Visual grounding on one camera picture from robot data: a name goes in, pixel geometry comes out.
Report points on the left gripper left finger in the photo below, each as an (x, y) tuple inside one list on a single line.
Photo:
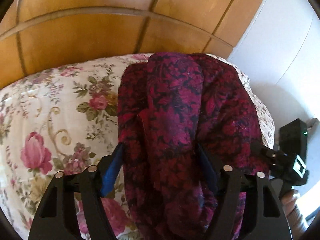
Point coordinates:
[(68, 195)]

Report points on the dark red floral sweater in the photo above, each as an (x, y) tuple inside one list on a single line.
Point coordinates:
[(165, 107)]

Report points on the floral bedspread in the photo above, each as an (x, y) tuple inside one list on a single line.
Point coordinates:
[(66, 119)]

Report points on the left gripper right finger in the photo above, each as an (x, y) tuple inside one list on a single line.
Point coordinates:
[(250, 197)]

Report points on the person's right hand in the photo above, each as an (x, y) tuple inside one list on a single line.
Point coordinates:
[(296, 221)]

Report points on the wooden headboard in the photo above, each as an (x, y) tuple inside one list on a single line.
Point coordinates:
[(44, 34)]

